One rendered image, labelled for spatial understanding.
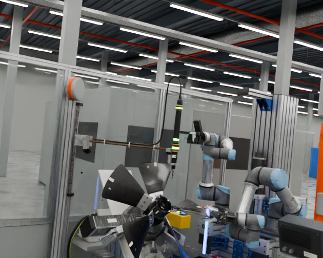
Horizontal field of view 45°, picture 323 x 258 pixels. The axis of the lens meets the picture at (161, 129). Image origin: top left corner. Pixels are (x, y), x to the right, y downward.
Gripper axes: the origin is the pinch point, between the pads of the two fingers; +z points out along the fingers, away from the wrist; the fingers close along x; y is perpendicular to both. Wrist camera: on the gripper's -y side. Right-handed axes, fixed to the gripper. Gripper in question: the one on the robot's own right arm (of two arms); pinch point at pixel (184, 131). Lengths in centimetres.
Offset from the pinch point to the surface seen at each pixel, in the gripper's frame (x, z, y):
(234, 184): 185, -402, 74
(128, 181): 12.4, 33.1, 32.7
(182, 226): 15, -29, 66
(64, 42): 392, -175, -134
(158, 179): 10.8, 8.2, 31.8
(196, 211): -9, -8, 49
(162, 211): -6, 21, 48
